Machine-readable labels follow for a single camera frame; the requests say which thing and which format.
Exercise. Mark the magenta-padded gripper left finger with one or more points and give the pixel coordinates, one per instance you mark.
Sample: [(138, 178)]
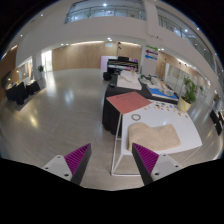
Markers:
[(78, 159)]

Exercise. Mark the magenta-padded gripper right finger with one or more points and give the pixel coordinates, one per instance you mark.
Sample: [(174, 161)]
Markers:
[(146, 159)]

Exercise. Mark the beige knitted towel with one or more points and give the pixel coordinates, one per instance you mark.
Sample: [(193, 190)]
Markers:
[(153, 136)]

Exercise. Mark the black draped display table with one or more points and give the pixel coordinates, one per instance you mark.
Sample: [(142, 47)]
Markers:
[(111, 110)]

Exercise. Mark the salmon pink flat board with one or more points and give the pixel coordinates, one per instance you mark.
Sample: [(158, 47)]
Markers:
[(128, 101)]

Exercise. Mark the potted plant in striped pot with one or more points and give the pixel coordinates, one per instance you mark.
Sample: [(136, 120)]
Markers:
[(183, 105)]

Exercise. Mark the blue base architectural model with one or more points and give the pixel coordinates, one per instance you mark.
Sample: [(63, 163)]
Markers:
[(158, 93)]

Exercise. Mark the white architectural model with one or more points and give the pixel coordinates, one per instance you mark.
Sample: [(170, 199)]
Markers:
[(128, 83)]

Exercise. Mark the black chairs group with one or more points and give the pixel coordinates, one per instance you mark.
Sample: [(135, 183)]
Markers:
[(216, 121), (20, 93)]

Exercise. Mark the small potted floor plant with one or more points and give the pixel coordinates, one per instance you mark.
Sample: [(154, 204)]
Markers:
[(40, 69)]

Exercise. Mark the black digital piano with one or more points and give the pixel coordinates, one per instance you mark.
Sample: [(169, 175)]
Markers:
[(121, 63)]

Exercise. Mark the purple lit display screen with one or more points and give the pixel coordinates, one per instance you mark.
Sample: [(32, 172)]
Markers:
[(104, 63)]

